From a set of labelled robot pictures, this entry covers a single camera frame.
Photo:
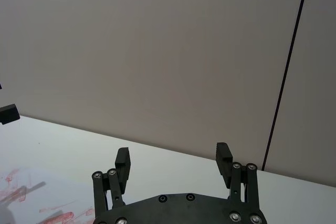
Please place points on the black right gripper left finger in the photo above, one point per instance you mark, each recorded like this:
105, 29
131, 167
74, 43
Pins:
123, 166

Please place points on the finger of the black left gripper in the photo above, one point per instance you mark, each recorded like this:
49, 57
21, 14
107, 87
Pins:
9, 114

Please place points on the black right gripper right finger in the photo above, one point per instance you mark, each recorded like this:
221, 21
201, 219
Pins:
223, 161

